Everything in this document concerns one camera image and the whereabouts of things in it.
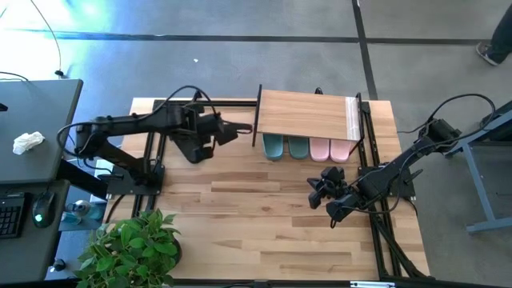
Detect black keyboard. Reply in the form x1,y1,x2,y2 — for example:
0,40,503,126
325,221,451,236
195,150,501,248
0,193,26,240

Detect black floor cable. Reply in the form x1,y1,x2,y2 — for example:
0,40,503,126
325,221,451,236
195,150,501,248
30,0,66,78

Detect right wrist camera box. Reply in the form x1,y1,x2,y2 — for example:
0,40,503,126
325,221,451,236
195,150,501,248
326,194,361,223

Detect green potted plant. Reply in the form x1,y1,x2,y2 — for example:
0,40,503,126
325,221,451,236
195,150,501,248
73,207,184,288

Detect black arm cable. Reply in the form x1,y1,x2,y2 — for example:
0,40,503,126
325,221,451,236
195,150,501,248
397,93,497,161
55,85,223,159

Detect clear water bottle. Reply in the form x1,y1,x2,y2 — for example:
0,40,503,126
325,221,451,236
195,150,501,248
62,198,106,225

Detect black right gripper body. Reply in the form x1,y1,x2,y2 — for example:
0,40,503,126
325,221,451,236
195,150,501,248
318,165,358,200

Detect white box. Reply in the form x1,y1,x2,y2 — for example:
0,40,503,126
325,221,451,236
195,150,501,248
90,158,120,204

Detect black slide sandal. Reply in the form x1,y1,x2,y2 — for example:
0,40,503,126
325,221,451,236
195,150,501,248
191,146,216,165
171,134,209,163

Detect grey desk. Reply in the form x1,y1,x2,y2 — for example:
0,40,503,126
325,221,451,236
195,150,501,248
0,78,109,201

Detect crumpled white tissue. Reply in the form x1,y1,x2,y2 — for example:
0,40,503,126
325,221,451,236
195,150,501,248
11,130,46,156

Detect silver frame bracket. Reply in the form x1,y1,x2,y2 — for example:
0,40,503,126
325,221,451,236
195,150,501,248
350,281,397,288

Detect green slide sandal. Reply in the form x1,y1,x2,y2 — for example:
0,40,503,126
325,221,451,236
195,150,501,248
287,135,310,161
262,134,286,162

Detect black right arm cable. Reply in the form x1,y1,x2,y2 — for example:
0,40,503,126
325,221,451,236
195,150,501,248
397,93,497,161

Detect grey side table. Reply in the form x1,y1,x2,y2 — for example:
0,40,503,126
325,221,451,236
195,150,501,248
445,99,512,235

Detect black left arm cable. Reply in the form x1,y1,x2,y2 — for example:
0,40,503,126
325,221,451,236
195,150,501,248
55,85,223,159

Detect wooden shelf with black legs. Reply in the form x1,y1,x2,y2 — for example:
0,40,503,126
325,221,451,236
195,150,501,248
251,82,363,147

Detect person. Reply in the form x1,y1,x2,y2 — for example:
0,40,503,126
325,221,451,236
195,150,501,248
474,2,512,67

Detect dark desk with keyboard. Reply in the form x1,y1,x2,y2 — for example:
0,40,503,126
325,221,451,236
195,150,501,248
0,178,71,286

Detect black computer mouse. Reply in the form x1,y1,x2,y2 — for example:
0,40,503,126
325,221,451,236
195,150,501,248
31,190,57,230

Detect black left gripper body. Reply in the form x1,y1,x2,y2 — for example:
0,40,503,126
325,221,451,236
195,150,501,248
213,118,240,147

